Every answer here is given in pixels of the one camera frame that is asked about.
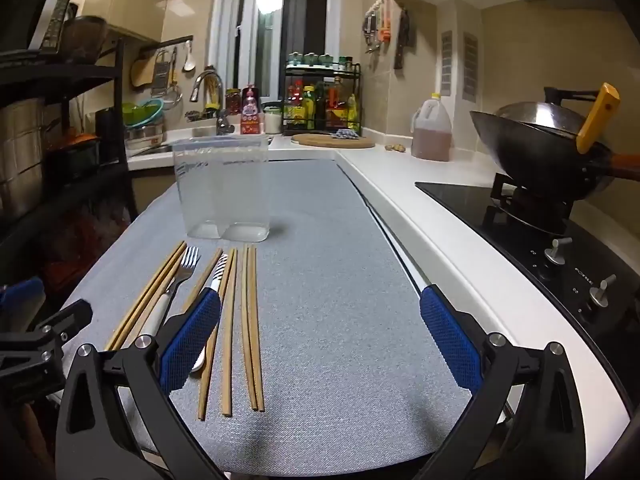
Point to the black pot orange rim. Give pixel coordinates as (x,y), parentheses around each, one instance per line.
(72,157)

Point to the hanging kitchen cleaver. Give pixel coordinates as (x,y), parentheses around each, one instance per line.
(402,40)

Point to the plastic oil jug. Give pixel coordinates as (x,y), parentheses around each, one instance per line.
(431,135)

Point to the brown bowl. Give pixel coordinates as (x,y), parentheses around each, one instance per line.
(85,37)

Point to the hanging metal grater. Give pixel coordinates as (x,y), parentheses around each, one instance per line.
(160,75)

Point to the clear plastic container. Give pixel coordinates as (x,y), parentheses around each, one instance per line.
(220,185)

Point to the dark printed box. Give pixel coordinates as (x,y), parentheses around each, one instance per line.
(57,15)

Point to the black wok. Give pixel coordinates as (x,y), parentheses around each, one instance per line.
(530,155)

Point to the hanging kitchen scissors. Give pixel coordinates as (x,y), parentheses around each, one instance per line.
(371,32)

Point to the chrome faucet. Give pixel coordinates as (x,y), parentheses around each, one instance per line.
(223,120)

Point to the metal stove knob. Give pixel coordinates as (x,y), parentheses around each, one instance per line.
(554,255)
(599,294)

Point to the black burner grate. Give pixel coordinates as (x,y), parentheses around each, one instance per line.
(502,185)

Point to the black glass gas stove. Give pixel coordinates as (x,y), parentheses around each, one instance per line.
(460,200)

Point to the pink-labelled bottle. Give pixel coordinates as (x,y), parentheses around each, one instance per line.
(251,110)

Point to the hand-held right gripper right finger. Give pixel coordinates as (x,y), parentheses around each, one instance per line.
(450,340)

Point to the row of sauce bottles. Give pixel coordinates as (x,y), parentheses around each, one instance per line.
(307,107)

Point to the steel basin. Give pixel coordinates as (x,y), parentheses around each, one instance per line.
(145,135)

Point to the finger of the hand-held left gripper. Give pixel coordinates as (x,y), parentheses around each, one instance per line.
(60,322)
(20,295)

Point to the black canister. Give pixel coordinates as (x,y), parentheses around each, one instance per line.
(107,135)

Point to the grey vent panel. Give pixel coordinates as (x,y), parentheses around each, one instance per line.
(446,62)
(470,65)

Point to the blue-grey cloth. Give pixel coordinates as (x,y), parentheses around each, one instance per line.
(346,134)

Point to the hanging wooden board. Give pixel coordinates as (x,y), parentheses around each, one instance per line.
(141,72)

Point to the round wooden cutting board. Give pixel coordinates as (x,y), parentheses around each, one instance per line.
(320,141)

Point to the row of spice jars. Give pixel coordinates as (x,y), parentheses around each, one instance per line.
(312,59)

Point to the large steel pot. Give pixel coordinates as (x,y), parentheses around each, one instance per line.
(20,160)

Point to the white-framed window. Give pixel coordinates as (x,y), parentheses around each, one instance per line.
(270,35)

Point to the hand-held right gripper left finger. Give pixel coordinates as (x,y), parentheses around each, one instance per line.
(192,340)

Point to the black shelving rack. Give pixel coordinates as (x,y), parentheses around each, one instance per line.
(117,110)

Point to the green plastic colander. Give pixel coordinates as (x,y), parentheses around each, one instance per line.
(142,112)

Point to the dark red bag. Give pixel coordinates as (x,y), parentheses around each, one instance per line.
(85,245)

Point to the red jar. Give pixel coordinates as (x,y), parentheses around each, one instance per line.
(233,102)

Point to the grey mat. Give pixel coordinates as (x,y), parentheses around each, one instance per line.
(325,285)

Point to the hanging white ladle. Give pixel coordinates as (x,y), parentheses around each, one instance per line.
(188,62)

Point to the white canister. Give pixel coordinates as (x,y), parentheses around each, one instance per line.
(272,121)

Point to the ginger piece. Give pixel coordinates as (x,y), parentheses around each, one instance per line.
(394,148)

